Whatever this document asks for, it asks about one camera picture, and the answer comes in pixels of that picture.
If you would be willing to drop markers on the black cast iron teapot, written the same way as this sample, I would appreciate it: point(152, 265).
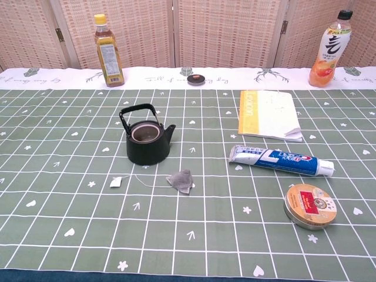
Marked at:
point(148, 149)

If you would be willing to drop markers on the small black round lid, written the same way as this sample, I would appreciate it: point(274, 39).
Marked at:
point(196, 79)

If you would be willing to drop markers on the green checked tablecloth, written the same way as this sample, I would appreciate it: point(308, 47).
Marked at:
point(188, 220)

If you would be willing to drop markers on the yellow and white notebook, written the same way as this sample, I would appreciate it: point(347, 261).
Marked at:
point(268, 114)

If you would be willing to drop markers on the blue and white toothpaste tube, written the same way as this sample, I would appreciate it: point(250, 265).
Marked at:
point(282, 161)

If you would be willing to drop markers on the woven bamboo folding screen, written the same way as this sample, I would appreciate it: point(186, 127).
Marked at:
point(188, 32)

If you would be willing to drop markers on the yellow capped oil bottle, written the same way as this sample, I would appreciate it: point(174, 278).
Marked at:
point(109, 58)

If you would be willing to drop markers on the round orange tin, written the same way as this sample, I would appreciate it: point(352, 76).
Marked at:
point(310, 206)

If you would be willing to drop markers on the orange drink bottle black cap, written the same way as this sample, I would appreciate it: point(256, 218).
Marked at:
point(326, 58)

